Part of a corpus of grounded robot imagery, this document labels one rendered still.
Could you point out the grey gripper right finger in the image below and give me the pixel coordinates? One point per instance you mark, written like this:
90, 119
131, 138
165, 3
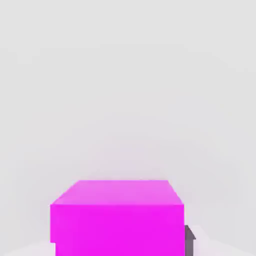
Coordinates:
189, 242

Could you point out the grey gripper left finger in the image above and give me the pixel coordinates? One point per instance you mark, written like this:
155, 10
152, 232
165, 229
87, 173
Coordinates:
47, 251

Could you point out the small magenta cube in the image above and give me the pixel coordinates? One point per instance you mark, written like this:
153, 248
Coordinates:
117, 224

